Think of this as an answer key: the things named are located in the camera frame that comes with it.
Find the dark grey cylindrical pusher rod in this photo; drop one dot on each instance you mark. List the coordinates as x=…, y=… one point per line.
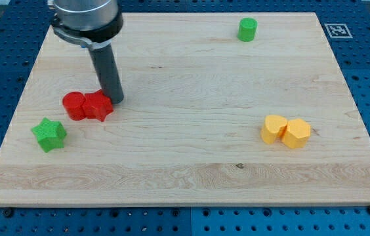
x=106, y=69

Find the green star block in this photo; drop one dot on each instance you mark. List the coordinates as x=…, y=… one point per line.
x=49, y=134

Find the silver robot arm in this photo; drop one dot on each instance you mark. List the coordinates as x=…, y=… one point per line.
x=92, y=24

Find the red star block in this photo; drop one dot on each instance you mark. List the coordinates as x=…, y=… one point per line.
x=97, y=106

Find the red cylinder block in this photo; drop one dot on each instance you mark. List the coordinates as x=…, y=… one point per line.
x=73, y=104

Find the wooden board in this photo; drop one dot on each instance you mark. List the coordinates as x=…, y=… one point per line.
x=187, y=133

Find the green cylinder block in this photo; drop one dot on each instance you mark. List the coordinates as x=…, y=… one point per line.
x=247, y=29

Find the yellow heart block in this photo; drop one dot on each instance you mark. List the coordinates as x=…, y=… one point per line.
x=273, y=128

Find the yellow hexagon block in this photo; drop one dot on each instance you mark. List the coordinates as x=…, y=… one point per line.
x=297, y=133

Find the white fiducial marker tag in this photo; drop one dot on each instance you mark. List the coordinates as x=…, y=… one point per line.
x=338, y=31

